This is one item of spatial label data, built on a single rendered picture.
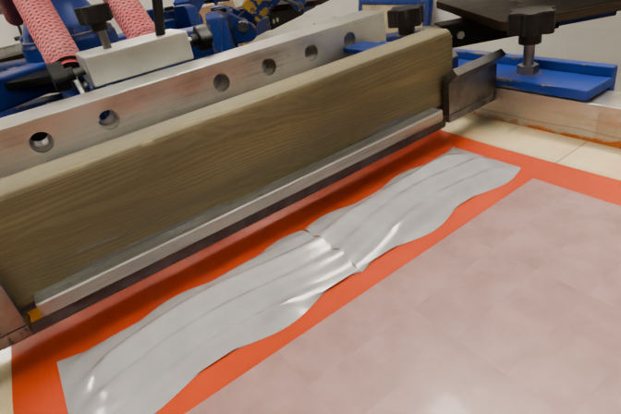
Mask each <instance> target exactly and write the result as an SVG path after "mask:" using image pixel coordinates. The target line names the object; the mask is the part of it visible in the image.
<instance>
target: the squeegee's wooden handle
mask: <svg viewBox="0 0 621 414"><path fill-rule="evenodd" d="M452 69H453V49H452V35H451V33H450V31H449V30H447V29H439V28H429V29H427V30H422V31H419V32H416V33H414V34H411V35H409V36H406V37H403V38H400V39H397V40H395V41H392V42H389V43H385V44H382V45H379V46H377V47H374V48H372V49H369V50H366V51H363V52H361V53H358V54H355V55H351V56H348V57H345V58H343V59H340V60H337V61H334V62H332V63H329V64H326V65H324V66H321V67H316V68H314V69H311V70H309V71H306V72H303V73H300V74H297V75H295V76H292V77H290V78H287V79H282V80H279V81H277V82H275V83H272V84H269V85H266V86H263V87H260V88H258V89H256V90H253V91H248V92H245V93H242V94H240V95H238V96H235V97H232V98H229V99H226V100H223V101H222V102H219V103H214V104H211V105H208V106H205V107H203V108H201V109H198V110H195V111H192V112H189V113H187V114H184V115H182V116H177V117H174V118H171V119H169V120H166V121H164V122H161V123H158V124H155V125H152V126H150V127H147V128H143V129H140V130H137V131H135V132H132V133H129V134H127V135H124V136H121V137H118V138H116V139H113V140H109V141H106V142H103V143H100V144H98V145H95V146H92V147H90V148H87V149H84V150H82V151H79V152H74V153H71V154H69V155H66V156H64V157H61V158H58V159H55V160H53V161H50V162H48V163H45V164H40V165H37V166H34V167H32V168H30V169H27V170H24V171H21V172H18V173H16V174H13V175H11V176H8V177H3V178H0V278H1V280H2V281H3V283H4V284H5V286H6V288H7V289H8V291H9V292H10V294H11V296H12V297H13V299H14V300H15V301H16V302H17V304H18V306H19V307H20V309H21V311H22V312H23V314H24V313H26V312H28V311H31V310H33V309H36V308H37V307H36V305H35V300H34V296H33V294H35V293H37V292H39V291H41V290H43V289H45V288H47V287H49V286H52V285H54V284H56V283H58V282H60V281H63V280H65V279H67V278H69V277H70V276H72V275H74V274H78V273H80V272H82V271H84V270H86V269H88V268H90V267H92V266H94V265H96V264H98V263H100V262H103V261H106V260H108V259H110V258H112V257H114V256H116V255H117V254H120V253H122V252H124V251H126V250H129V249H131V248H134V247H136V246H138V245H139V244H141V243H143V242H145V241H148V240H150V239H152V238H154V237H157V236H159V235H161V234H163V233H165V232H167V231H169V230H171V229H173V228H175V227H178V226H180V225H183V224H185V223H186V222H188V221H191V220H193V219H195V218H197V217H199V216H201V215H203V214H206V213H208V212H210V211H212V210H214V209H216V208H218V207H221V206H223V205H225V204H227V203H229V202H231V201H234V200H236V199H238V198H240V197H242V196H244V195H246V194H249V193H251V192H252V191H254V190H256V189H259V188H262V187H264V186H266V185H268V184H270V183H272V182H274V181H276V180H278V179H280V178H282V177H285V176H287V175H289V174H292V173H294V172H296V171H298V170H299V169H301V168H303V167H306V166H308V165H310V164H313V163H315V162H317V161H320V160H322V159H323V158H325V157H327V156H329V155H331V154H334V153H336V152H339V151H341V150H343V149H345V148H346V147H349V146H351V145H353V144H355V143H357V142H359V141H361V140H365V139H367V138H368V137H370V136H372V135H374V134H377V133H379V132H381V131H383V130H385V129H387V128H390V127H392V126H394V125H396V124H398V123H400V122H402V121H404V120H407V119H409V118H411V117H413V116H415V115H417V114H420V113H422V112H424V111H426V110H428V109H430V108H437V109H441V110H443V79H444V78H445V77H446V76H447V75H448V74H449V72H450V71H451V70H452Z"/></svg>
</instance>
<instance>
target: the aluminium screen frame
mask: <svg viewBox="0 0 621 414"><path fill-rule="evenodd" d="M469 114H471V115H475V116H482V117H486V118H490V119H494V120H498V121H502V122H506V123H510V124H515V125H519V126H522V127H527V128H534V129H538V130H542V131H546V132H551V133H554V134H558V135H563V136H567V137H570V138H575V139H579V140H586V141H590V142H594V143H599V144H602V145H606V146H611V147H615V148H618V149H621V91H608V90H605V91H602V92H601V93H599V94H597V95H596V96H594V97H592V98H591V99H589V100H588V101H581V100H575V99H569V98H564V97H558V96H553V95H547V94H541V93H536V92H530V91H520V90H514V89H508V88H503V87H497V86H496V92H495V100H494V101H492V102H490V103H488V104H486V105H484V106H482V107H480V108H478V109H476V110H474V111H472V112H470V113H469Z"/></svg>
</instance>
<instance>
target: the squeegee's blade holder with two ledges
mask: <svg viewBox="0 0 621 414"><path fill-rule="evenodd" d="M442 120H443V110H441V109H437V108H430V109H428V110H426V111H424V112H422V113H420V114H417V115H415V116H413V117H411V118H409V119H407V120H404V121H402V122H400V123H398V124H396V125H394V126H392V127H390V128H387V129H385V130H383V131H381V132H379V133H377V134H374V135H372V136H370V137H368V138H367V139H365V140H361V141H359V142H357V143H355V144H353V145H351V146H349V147H346V148H345V149H343V150H341V151H339V152H336V153H334V154H331V155H329V156H327V157H325V158H323V159H322V160H320V161H317V162H315V163H313V164H310V165H308V166H306V167H303V168H301V169H299V170H298V171H296V172H294V173H292V174H289V175H287V176H285V177H282V178H280V179H278V180H276V181H274V182H272V183H270V184H268V185H266V186H264V187H262V188H259V189H256V190H254V191H252V192H251V193H249V194H246V195H244V196H242V197H240V198H238V199H236V200H234V201H231V202H229V203H227V204H225V205H223V206H221V207H218V208H216V209H214V210H212V211H210V212H208V213H206V214H203V215H201V216H199V217H197V218H195V219H193V220H191V221H188V222H186V223H185V224H183V225H180V226H178V227H175V228H173V229H171V230H169V231H167V232H165V233H163V234H161V235H159V236H157V237H154V238H152V239H150V240H148V241H145V242H143V243H141V244H139V245H138V246H136V247H134V248H131V249H129V250H126V251H124V252H122V253H120V254H117V255H116V256H114V257H112V258H110V259H108V260H106V261H103V262H100V263H98V264H96V265H94V266H92V267H90V268H88V269H86V270H84V271H82V272H80V273H78V274H74V275H72V276H70V277H69V278H67V279H65V280H63V281H60V282H58V283H56V284H54V285H52V286H49V287H47V288H45V289H43V290H41V291H39V292H37V293H35V294H33V296H34V300H35V305H36V307H37V308H38V310H39V312H40V313H41V315H42V316H47V315H49V314H51V313H53V312H55V311H58V310H60V309H62V308H65V307H66V306H68V305H70V304H72V303H74V302H76V301H78V300H80V299H82V298H85V297H87V296H89V295H90V294H92V293H94V292H96V291H98V290H100V289H102V288H104V287H106V286H109V285H111V284H113V283H114V282H116V281H118V280H120V279H122V278H124V277H126V276H128V275H130V274H133V273H135V272H137V271H139V270H141V269H143V268H145V267H147V266H149V265H151V264H153V263H155V262H158V261H160V260H161V259H163V258H165V257H167V256H169V255H171V254H173V253H175V252H177V251H179V250H182V249H184V248H185V247H187V246H189V245H191V244H193V243H195V242H197V241H199V240H201V239H203V238H205V237H208V236H209V235H211V234H214V233H216V232H218V231H220V230H222V229H224V228H226V227H228V226H230V225H232V224H234V223H236V222H238V221H240V220H242V219H244V218H246V217H248V216H250V215H252V214H254V213H256V212H258V211H260V210H262V209H264V208H266V207H268V206H270V205H272V204H274V203H276V202H278V201H280V200H282V199H284V198H287V197H289V196H291V195H293V194H295V193H297V192H299V191H301V190H303V189H305V188H307V187H309V186H311V185H313V184H315V183H317V182H319V181H321V180H323V179H325V178H327V177H329V176H331V175H333V174H335V173H337V172H339V171H341V170H343V169H345V168H347V167H349V166H351V165H353V164H355V163H357V162H359V161H362V160H364V159H366V158H368V157H370V156H372V155H374V154H376V153H377V152H380V151H382V150H384V149H386V148H388V147H390V146H392V145H394V144H396V143H398V142H400V141H401V140H404V139H406V138H408V137H410V136H412V135H414V134H416V133H418V132H420V131H422V130H424V129H425V128H428V127H430V126H432V125H434V124H437V123H439V122H441V121H442Z"/></svg>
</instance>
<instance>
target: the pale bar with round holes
mask: <svg viewBox="0 0 621 414"><path fill-rule="evenodd" d="M363 41H365V42H375V43H380V42H386V37H385V25H384V12H383V11H369V10H361V11H358V12H355V13H352V14H348V15H345V16H342V17H339V18H333V19H330V20H327V21H324V22H321V23H318V24H314V25H311V26H309V27H305V28H302V29H298V30H293V31H290V32H287V33H284V34H280V35H277V36H274V37H271V38H268V39H265V40H261V41H258V42H255V43H250V44H246V45H243V46H240V47H237V48H234V49H231V50H227V51H224V52H222V53H218V54H215V55H209V56H206V57H203V58H200V59H197V60H193V61H190V62H187V63H184V64H181V65H177V66H174V67H169V68H166V69H163V70H159V71H156V72H153V73H150V74H147V75H144V76H140V77H137V78H134V79H129V80H125V81H122V82H119V83H116V84H113V85H110V86H106V87H103V88H101V89H97V90H94V91H88V92H85V93H82V94H79V95H76V96H72V97H69V98H66V99H63V100H60V101H57V102H53V103H48V104H45V105H42V106H38V107H35V108H32V109H29V110H26V111H23V112H19V113H16V114H14V115H10V116H4V117H1V118H0V178H3V177H8V176H11V175H13V174H16V173H18V172H21V171H24V170H27V169H30V168H32V167H34V166H37V165H40V164H45V163H48V162H50V161H53V160H55V159H58V158H61V157H64V156H66V155H69V154H71V153H74V152H79V151H82V150H84V149H87V148H90V147H92V146H95V145H98V144H100V143H103V142H106V141H109V140H113V139H116V138H118V137H121V136H124V135H127V134H129V133H132V132H135V131H137V130H140V129H143V128H147V127H150V126H152V125H155V124H158V123H161V122H164V121H166V120H169V119H171V118H174V117H177V116H182V115H184V114H187V113H189V112H192V111H195V110H198V109H201V108H203V107H205V106H208V105H211V104H216V103H219V102H222V101H223V100H226V99H229V98H232V97H235V96H238V95H240V94H242V93H245V92H248V91H253V90H256V89H258V88H260V87H263V86H266V85H269V84H272V83H275V82H277V81H279V80H282V79H287V78H290V77H292V76H295V75H297V74H300V73H303V72H306V71H309V70H311V69H314V68H316V67H321V66H324V65H326V64H329V63H332V62H334V61H337V60H340V59H343V58H345V57H348V56H351V55H353V54H346V53H344V48H345V47H348V46H350V45H353V44H356V43H360V42H363ZM106 110H109V111H110V112H109V116H108V117H107V118H106V119H104V120H98V119H99V115H100V114H101V113H102V112H103V111H106ZM37 132H46V133H48V135H47V137H46V138H45V139H44V140H39V141H34V140H30V137H31V136H32V135H33V134H35V133H37Z"/></svg>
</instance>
